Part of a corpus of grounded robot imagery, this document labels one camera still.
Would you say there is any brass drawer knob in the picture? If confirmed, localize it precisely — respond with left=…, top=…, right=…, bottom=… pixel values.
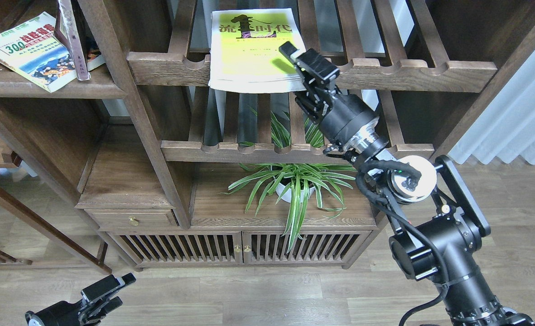
left=129, top=216, right=140, bottom=226

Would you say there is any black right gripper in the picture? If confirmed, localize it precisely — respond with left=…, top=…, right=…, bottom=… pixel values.
left=279, top=42, right=381, bottom=150

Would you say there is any white blue illustrated book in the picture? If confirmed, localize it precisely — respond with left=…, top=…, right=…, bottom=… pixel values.
left=0, top=12, right=77, bottom=93

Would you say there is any yellow green cover book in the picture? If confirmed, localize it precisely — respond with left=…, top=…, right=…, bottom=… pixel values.
left=208, top=8, right=305, bottom=94

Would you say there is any green spider plant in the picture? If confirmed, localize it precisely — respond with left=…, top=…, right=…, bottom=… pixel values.
left=224, top=106, right=391, bottom=253

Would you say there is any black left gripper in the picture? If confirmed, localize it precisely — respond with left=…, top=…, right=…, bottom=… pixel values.
left=25, top=273, right=135, bottom=326

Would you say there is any white pleated curtain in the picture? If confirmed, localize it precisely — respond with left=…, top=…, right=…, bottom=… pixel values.
left=449, top=50, right=535, bottom=164

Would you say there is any white plant pot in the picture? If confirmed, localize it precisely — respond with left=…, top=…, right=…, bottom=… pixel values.
left=276, top=178, right=315, bottom=203

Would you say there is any maroon cover book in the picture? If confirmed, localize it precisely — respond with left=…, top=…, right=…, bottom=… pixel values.
left=54, top=0, right=91, bottom=81

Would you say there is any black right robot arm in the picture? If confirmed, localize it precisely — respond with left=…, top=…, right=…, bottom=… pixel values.
left=279, top=42, right=535, bottom=326

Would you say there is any dark wooden bookshelf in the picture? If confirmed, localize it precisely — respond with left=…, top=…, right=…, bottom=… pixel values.
left=0, top=0, right=535, bottom=273

